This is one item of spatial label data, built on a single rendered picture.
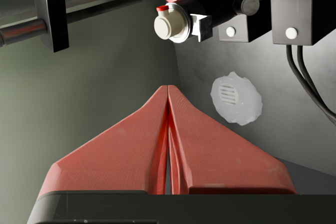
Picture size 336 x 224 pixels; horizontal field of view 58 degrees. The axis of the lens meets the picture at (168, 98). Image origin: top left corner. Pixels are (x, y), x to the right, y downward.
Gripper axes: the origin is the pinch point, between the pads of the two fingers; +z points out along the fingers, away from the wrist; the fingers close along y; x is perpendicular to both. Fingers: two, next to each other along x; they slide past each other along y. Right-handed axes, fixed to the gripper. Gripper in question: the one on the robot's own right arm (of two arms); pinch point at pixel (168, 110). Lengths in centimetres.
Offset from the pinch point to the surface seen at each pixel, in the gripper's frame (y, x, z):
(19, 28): 15.7, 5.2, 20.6
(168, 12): 0.0, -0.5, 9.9
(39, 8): 14.1, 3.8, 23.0
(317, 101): -12.1, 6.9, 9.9
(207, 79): -7.5, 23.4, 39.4
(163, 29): 0.3, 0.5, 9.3
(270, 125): -17.6, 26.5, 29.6
